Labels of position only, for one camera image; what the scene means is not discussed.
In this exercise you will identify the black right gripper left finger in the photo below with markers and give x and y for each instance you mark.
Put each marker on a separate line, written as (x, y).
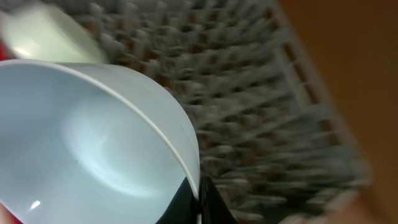
(183, 209)

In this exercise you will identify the green bowl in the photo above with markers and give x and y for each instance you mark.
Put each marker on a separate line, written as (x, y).
(40, 31)

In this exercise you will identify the light blue bowl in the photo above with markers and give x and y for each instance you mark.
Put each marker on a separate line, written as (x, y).
(91, 143)

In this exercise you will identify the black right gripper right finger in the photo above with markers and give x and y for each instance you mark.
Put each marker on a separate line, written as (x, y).
(212, 206)

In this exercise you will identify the grey dishwasher rack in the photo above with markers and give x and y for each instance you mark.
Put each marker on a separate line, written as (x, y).
(275, 148)

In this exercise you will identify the red serving tray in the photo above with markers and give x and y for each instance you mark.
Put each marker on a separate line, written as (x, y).
(5, 54)

